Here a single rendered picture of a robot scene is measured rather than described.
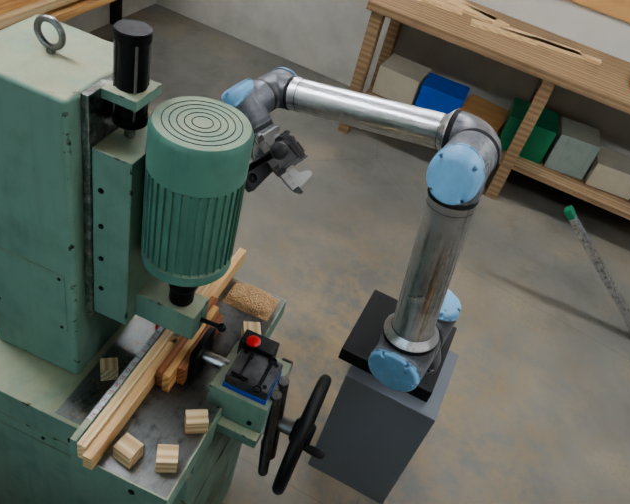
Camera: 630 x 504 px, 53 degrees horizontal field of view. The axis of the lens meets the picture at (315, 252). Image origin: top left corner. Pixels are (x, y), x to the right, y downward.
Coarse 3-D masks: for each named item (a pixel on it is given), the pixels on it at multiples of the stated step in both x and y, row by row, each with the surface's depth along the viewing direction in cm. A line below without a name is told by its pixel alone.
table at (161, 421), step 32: (224, 288) 161; (224, 320) 153; (256, 320) 156; (224, 352) 146; (192, 384) 138; (160, 416) 131; (192, 448) 127; (96, 480) 124; (128, 480) 120; (160, 480) 121
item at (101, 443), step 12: (240, 252) 166; (240, 264) 167; (228, 276) 160; (216, 288) 155; (180, 336) 142; (156, 360) 136; (144, 384) 131; (132, 396) 128; (144, 396) 133; (120, 408) 126; (132, 408) 128; (120, 420) 124; (108, 432) 121; (96, 444) 119; (108, 444) 123; (84, 456) 117; (96, 456) 119
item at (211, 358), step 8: (208, 328) 138; (208, 336) 137; (200, 344) 135; (208, 344) 138; (192, 352) 133; (200, 352) 134; (208, 352) 138; (192, 360) 133; (200, 360) 137; (208, 360) 137; (216, 360) 137; (224, 360) 137; (192, 368) 135; (200, 368) 140; (192, 376) 137
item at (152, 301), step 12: (144, 288) 133; (156, 288) 133; (168, 288) 134; (144, 300) 132; (156, 300) 131; (168, 300) 132; (204, 300) 134; (144, 312) 134; (156, 312) 133; (168, 312) 131; (180, 312) 130; (192, 312) 131; (204, 312) 135; (168, 324) 134; (180, 324) 132; (192, 324) 131; (192, 336) 134
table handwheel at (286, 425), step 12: (324, 384) 140; (312, 396) 137; (324, 396) 155; (312, 408) 134; (288, 420) 145; (300, 420) 133; (312, 420) 134; (288, 432) 145; (300, 432) 132; (312, 432) 143; (300, 444) 132; (288, 456) 132; (288, 468) 132; (276, 480) 135; (288, 480) 148; (276, 492) 138
